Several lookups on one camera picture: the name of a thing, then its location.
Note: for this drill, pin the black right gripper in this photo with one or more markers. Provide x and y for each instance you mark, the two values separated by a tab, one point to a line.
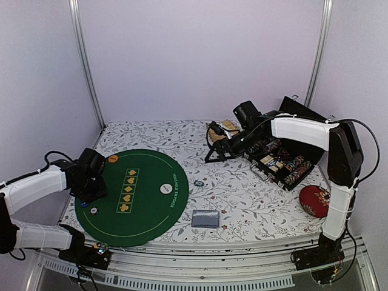
227	143

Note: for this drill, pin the white dealer button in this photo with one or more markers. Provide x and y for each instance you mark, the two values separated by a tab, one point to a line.
166	188

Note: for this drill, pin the blue patterned card deck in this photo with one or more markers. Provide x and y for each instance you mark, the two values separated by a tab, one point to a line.
205	219

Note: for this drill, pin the orange big blind button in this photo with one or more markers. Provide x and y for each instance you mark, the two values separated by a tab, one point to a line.
113	159

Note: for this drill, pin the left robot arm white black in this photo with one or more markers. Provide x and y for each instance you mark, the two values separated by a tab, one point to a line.
83	179

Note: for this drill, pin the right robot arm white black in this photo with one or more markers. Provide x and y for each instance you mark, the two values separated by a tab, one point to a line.
340	142

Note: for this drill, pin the woven bamboo tray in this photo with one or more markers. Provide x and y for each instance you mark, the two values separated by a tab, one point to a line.
230	125

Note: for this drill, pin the black poker chip case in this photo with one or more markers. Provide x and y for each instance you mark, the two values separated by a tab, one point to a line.
289	152

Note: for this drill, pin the round green poker mat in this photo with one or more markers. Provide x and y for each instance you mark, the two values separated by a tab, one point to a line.
134	211

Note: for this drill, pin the red floral round cushion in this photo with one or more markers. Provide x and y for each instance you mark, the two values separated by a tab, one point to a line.
315	201

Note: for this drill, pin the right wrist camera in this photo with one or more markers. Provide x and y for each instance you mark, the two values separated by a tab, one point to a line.
219	129

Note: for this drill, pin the right aluminium frame post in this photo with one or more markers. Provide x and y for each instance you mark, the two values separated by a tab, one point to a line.
322	39

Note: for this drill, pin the aluminium frame post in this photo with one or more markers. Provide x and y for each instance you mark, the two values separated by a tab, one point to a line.
85	64
322	39

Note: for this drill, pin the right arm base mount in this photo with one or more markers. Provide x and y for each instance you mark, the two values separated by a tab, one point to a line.
327	255

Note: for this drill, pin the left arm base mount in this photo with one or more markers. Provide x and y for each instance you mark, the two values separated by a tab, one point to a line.
81	254

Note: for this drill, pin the left aluminium frame post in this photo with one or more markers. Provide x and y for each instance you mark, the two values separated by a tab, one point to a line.
85	64

